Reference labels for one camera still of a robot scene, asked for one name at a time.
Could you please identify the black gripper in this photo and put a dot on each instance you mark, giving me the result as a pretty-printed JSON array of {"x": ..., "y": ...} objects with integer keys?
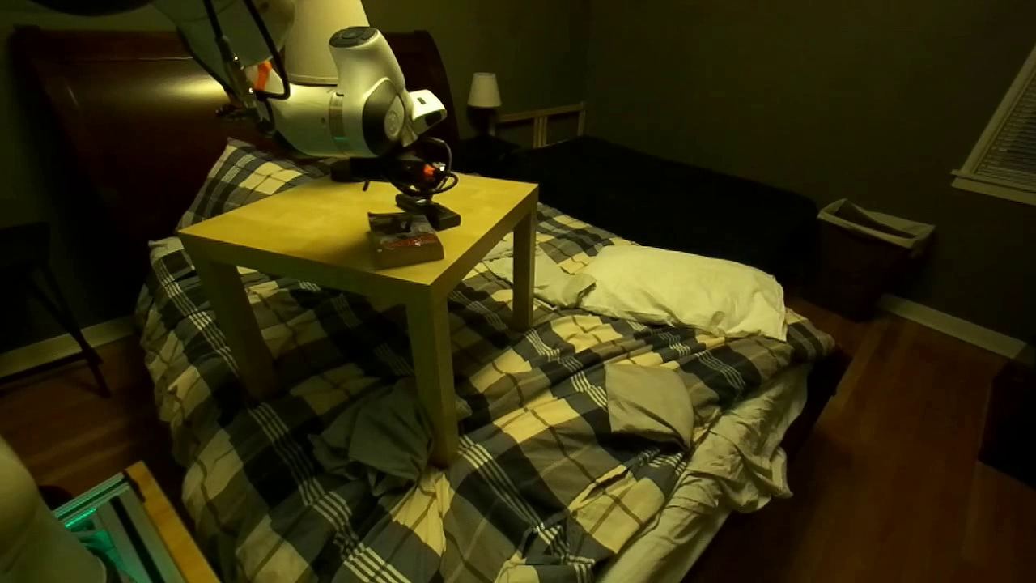
[{"x": 418, "y": 161}]

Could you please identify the white rounded robot base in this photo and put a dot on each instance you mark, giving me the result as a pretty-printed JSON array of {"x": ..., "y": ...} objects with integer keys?
[{"x": 34, "y": 534}]

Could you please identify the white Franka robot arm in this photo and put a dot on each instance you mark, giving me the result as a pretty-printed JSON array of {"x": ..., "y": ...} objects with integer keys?
[{"x": 325, "y": 101}]

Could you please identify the small brown box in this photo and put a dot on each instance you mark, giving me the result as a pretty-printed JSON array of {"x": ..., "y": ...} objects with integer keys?
[{"x": 406, "y": 248}]

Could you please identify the light wooden side table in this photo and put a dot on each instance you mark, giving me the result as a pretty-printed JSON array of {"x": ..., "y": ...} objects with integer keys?
[{"x": 311, "y": 231}]

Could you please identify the small table lamp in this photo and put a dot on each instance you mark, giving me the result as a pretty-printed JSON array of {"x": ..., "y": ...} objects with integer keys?
[{"x": 485, "y": 93}]

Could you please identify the plaid-covered bed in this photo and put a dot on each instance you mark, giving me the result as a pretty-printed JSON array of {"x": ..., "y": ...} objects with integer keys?
[{"x": 521, "y": 431}]

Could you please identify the dark low couch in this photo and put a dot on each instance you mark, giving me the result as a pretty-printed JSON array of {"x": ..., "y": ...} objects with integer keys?
[{"x": 668, "y": 198}]

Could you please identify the white pillow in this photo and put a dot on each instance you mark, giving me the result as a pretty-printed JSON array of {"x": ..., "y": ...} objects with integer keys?
[{"x": 690, "y": 289}]

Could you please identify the dark wooden headboard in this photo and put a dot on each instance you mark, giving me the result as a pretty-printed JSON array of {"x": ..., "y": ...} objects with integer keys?
[{"x": 131, "y": 131}]

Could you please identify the black tripod stand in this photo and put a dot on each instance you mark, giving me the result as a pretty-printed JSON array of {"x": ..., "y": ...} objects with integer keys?
[{"x": 54, "y": 291}]

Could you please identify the white bed sheet mattress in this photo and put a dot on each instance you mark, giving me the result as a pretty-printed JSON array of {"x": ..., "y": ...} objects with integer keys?
[{"x": 733, "y": 453}]

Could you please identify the green framed panel stack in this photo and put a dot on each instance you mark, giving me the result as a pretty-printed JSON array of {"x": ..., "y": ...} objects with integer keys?
[{"x": 131, "y": 529}]

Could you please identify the rectangular waste bin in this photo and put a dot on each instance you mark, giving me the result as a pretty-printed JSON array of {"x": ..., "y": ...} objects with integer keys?
[{"x": 871, "y": 253}]

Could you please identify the white window frame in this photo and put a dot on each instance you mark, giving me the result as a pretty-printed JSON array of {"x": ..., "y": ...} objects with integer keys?
[{"x": 997, "y": 147}]

